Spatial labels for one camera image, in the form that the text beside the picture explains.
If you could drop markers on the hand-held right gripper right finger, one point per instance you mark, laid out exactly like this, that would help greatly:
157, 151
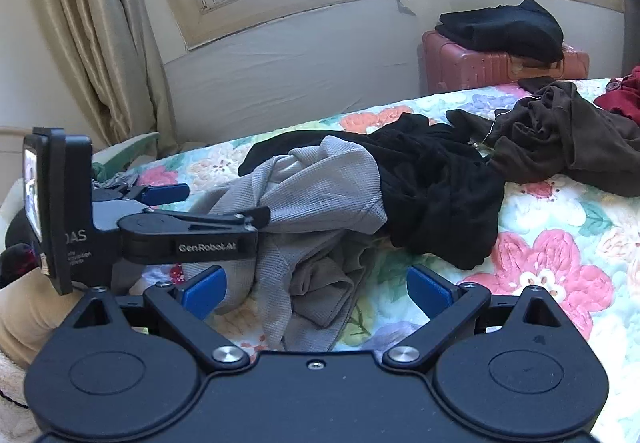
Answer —
430, 293

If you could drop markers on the dark patterned cloth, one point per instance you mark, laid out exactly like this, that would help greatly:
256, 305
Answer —
15, 253

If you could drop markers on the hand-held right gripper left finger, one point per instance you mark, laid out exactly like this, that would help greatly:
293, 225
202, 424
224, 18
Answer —
205, 293

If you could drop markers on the dark red garment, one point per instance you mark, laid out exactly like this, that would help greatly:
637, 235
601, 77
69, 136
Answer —
627, 98

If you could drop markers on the black folded clothes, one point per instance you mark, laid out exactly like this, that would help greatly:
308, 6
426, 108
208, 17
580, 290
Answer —
500, 30

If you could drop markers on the grey waffle shirt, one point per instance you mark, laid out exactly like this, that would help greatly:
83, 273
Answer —
320, 183

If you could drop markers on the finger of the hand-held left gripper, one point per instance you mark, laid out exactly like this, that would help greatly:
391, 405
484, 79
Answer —
162, 193
220, 218

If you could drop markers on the pink suitcase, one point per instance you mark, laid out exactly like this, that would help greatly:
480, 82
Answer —
465, 68

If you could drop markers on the brown garment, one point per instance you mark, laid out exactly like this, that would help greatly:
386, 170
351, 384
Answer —
560, 133

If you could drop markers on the green cloth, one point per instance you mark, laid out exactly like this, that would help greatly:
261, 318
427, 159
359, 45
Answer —
142, 143

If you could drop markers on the beige cloth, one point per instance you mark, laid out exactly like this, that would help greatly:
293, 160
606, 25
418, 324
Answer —
25, 323

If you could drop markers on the floral quilt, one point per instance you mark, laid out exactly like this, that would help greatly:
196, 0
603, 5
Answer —
550, 273

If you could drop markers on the beige satin curtain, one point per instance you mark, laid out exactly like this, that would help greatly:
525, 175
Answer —
100, 23
632, 23

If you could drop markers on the white fluffy cloth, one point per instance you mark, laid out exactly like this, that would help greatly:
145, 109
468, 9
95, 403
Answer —
12, 388

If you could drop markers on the black garment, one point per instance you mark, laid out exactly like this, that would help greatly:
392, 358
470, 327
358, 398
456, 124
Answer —
435, 193

